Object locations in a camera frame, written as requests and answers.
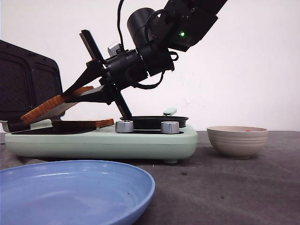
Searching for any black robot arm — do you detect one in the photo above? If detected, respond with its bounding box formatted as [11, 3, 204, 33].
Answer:
[63, 0, 225, 120]

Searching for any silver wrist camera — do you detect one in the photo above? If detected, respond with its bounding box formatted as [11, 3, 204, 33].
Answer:
[107, 42, 124, 57]

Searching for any breakfast maker hinged lid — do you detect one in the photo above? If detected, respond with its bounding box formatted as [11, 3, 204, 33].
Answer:
[0, 41, 62, 132]

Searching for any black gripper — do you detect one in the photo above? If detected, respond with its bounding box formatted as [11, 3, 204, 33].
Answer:
[61, 30, 174, 117]

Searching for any silver control knob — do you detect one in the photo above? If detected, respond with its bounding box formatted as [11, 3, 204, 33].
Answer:
[115, 120, 134, 133]
[160, 121, 180, 134]

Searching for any right silver control knob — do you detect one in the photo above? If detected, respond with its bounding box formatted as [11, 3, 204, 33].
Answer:
[160, 121, 180, 134]

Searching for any beige ribbed ceramic bowl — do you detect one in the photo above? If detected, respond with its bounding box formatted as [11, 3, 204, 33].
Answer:
[207, 126, 269, 159]

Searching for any mint green breakfast maker base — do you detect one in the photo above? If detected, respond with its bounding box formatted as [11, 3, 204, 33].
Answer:
[5, 125, 198, 163]

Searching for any small black frying pan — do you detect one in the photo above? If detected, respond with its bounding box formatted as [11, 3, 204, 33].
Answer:
[120, 107, 188, 130]

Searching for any blue plastic plate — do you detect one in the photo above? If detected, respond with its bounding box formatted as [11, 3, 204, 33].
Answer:
[0, 160, 155, 225]

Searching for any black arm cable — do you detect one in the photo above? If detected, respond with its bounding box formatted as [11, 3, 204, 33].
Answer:
[116, 0, 178, 90]

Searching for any left silver control knob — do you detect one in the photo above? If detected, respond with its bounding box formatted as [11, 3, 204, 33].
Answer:
[115, 120, 134, 133]

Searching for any white bread slice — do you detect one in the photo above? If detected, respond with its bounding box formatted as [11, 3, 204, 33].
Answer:
[21, 86, 94, 124]
[52, 118, 114, 131]

